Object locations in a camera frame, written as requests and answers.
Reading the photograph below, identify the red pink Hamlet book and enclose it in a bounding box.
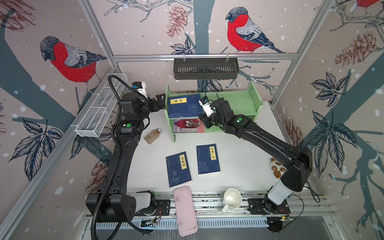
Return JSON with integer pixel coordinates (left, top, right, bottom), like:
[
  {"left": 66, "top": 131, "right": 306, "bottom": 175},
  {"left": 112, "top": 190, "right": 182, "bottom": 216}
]
[{"left": 173, "top": 119, "right": 205, "bottom": 134}]

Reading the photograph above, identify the blue book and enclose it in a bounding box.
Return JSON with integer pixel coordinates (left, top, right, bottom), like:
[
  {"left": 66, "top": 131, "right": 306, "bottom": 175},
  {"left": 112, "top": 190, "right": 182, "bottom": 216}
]
[
  {"left": 197, "top": 144, "right": 221, "bottom": 175},
  {"left": 166, "top": 152, "right": 192, "bottom": 188},
  {"left": 167, "top": 94, "right": 203, "bottom": 119}
]

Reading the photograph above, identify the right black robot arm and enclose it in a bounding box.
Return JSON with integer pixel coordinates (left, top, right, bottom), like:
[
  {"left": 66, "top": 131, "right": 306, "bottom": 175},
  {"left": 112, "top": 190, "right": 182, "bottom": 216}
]
[{"left": 199, "top": 97, "right": 313, "bottom": 214}]

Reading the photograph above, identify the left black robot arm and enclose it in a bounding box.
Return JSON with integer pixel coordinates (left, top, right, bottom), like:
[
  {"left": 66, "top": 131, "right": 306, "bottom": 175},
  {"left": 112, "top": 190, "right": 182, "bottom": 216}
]
[{"left": 86, "top": 74, "right": 166, "bottom": 240}]

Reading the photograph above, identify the green wooden two-tier shelf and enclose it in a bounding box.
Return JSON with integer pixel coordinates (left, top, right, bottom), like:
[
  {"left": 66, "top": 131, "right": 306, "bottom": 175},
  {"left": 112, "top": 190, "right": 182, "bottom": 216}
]
[{"left": 163, "top": 80, "right": 264, "bottom": 143}]

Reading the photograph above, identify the glass spice jar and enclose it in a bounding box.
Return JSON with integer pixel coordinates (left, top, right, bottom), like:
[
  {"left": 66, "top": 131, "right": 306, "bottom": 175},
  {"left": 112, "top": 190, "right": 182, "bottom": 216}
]
[{"left": 144, "top": 128, "right": 162, "bottom": 145}]

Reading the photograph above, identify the dark grey hanging basket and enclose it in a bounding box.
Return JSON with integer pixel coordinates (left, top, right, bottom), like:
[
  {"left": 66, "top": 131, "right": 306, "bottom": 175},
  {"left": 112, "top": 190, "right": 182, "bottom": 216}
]
[{"left": 174, "top": 58, "right": 239, "bottom": 80}]

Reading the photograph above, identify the white ceramic mug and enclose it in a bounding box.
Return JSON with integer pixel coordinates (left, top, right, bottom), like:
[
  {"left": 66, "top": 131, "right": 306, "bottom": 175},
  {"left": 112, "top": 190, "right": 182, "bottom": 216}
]
[{"left": 221, "top": 188, "right": 243, "bottom": 214}]

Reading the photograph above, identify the pink pencil case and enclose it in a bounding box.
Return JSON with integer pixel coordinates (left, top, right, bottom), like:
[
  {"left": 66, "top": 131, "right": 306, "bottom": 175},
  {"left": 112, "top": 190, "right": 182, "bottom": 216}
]
[{"left": 174, "top": 186, "right": 198, "bottom": 237}]

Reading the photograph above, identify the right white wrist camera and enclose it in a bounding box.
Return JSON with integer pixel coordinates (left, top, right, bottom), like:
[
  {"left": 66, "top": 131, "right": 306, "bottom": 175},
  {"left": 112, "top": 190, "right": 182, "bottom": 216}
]
[{"left": 199, "top": 97, "right": 215, "bottom": 118}]

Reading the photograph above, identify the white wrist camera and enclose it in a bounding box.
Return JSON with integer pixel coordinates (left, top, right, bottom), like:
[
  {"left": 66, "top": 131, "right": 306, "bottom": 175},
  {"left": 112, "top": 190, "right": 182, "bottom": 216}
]
[
  {"left": 199, "top": 97, "right": 215, "bottom": 118},
  {"left": 132, "top": 82, "right": 148, "bottom": 98}
]

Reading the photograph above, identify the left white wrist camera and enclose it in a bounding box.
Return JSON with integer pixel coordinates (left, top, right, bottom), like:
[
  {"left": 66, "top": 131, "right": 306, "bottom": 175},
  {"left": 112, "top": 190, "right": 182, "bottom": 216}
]
[{"left": 132, "top": 82, "right": 148, "bottom": 98}]

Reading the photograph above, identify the white wire mesh basket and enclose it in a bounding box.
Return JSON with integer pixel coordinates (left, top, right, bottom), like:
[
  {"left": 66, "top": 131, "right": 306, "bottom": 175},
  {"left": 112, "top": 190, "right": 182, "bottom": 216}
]
[{"left": 74, "top": 74, "right": 117, "bottom": 138}]

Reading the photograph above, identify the brown bear plush keychain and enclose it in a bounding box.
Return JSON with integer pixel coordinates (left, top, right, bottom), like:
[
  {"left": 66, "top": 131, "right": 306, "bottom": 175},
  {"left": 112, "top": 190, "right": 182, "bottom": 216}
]
[{"left": 270, "top": 158, "right": 287, "bottom": 179}]

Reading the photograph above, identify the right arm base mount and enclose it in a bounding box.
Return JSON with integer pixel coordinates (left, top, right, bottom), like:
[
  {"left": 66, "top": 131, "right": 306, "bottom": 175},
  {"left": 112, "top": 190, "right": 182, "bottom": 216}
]
[{"left": 247, "top": 198, "right": 291, "bottom": 215}]

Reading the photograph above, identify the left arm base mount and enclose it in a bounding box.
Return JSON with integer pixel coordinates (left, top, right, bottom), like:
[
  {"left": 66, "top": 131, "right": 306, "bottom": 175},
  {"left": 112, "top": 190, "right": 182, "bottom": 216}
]
[{"left": 135, "top": 200, "right": 171, "bottom": 217}]

